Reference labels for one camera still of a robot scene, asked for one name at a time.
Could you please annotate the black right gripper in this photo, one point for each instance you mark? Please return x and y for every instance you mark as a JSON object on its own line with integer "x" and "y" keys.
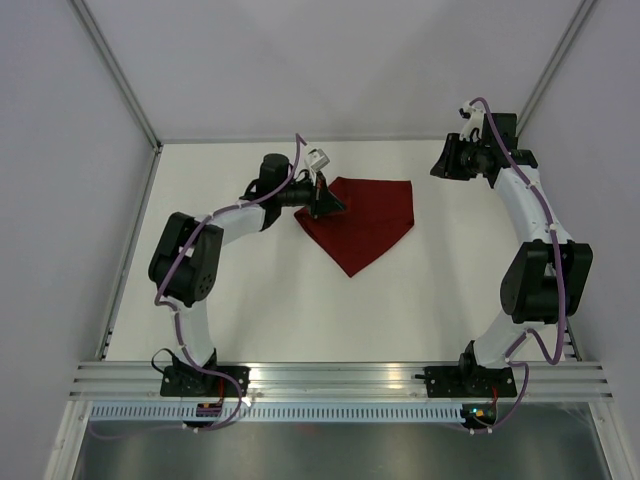
{"x": 447, "y": 165}

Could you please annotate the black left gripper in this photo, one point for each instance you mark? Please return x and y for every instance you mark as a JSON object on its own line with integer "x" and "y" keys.
{"x": 322, "y": 201}

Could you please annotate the dark red cloth napkin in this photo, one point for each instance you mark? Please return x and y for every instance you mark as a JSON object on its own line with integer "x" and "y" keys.
{"x": 379, "y": 213}

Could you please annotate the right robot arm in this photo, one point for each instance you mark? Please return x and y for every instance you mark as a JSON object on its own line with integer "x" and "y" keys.
{"x": 544, "y": 283}

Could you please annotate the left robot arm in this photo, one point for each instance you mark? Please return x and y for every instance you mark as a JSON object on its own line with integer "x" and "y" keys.
{"x": 185, "y": 263}

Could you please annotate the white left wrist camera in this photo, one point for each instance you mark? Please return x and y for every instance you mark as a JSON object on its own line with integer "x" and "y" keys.
{"x": 315, "y": 160}

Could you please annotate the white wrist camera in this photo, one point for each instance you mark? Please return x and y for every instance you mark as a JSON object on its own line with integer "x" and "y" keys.
{"x": 473, "y": 112}
{"x": 315, "y": 160}

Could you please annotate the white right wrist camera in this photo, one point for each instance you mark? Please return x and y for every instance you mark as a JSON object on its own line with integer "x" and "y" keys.
{"x": 473, "y": 112}

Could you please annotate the aluminium frame back rail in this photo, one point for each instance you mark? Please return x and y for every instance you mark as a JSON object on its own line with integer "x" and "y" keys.
{"x": 307, "y": 138}

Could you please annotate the aluminium frame rail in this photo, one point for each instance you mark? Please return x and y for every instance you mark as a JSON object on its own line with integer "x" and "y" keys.
{"x": 307, "y": 138}
{"x": 132, "y": 232}
{"x": 571, "y": 349}

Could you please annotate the aluminium frame left side rail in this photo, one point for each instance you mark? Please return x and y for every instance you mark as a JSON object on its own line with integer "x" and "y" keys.
{"x": 132, "y": 232}

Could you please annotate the aluminium frame right post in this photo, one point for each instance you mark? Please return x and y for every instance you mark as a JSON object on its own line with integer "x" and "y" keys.
{"x": 577, "y": 23}

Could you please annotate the aluminium frame post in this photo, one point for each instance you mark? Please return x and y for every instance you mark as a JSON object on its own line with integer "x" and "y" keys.
{"x": 577, "y": 23}
{"x": 107, "y": 57}

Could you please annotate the aluminium frame right side rail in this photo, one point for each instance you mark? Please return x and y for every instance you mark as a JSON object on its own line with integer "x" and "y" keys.
{"x": 571, "y": 349}

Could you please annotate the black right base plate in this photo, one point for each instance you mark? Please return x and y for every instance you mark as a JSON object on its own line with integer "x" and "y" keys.
{"x": 452, "y": 382}

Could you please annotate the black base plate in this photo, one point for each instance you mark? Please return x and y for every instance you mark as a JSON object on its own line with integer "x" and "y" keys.
{"x": 186, "y": 382}
{"x": 452, "y": 382}

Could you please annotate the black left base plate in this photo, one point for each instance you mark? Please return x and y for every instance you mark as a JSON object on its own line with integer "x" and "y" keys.
{"x": 186, "y": 382}

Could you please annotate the aluminium frame left post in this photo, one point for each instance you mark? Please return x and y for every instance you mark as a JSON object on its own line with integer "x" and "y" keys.
{"x": 107, "y": 57}

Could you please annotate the aluminium front mounting rail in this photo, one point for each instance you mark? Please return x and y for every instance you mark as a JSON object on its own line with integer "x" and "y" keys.
{"x": 410, "y": 382}

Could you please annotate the white slotted cable duct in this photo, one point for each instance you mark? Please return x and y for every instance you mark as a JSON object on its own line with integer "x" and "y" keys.
{"x": 280, "y": 412}

